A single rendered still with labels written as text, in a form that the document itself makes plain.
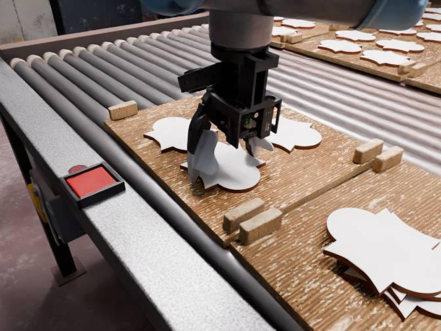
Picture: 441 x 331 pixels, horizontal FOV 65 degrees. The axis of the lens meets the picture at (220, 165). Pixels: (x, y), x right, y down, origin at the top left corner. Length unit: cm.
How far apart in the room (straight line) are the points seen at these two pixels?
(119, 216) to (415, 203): 42
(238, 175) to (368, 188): 19
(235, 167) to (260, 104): 15
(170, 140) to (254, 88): 26
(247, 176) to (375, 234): 20
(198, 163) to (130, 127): 25
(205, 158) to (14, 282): 143
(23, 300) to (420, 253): 153
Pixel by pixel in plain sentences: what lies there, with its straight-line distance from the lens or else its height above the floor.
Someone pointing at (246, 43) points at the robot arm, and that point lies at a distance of 41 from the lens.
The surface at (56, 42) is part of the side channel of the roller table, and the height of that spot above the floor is 94.
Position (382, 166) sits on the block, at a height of 95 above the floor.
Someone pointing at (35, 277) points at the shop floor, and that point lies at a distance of 179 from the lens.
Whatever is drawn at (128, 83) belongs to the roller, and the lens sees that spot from 100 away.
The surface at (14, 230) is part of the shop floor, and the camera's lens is 207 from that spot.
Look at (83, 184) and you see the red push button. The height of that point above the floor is 93.
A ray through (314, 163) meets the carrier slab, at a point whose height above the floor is 94.
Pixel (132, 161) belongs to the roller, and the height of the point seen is 92.
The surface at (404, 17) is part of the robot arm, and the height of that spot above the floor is 121.
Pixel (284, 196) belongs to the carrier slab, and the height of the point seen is 94.
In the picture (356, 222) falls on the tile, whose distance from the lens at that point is 46.
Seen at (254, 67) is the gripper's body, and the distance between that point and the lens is 41.
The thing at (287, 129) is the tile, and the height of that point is 94.
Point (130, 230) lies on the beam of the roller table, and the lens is 50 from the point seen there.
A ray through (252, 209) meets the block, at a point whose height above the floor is 96.
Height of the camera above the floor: 126
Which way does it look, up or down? 34 degrees down
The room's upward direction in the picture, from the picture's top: straight up
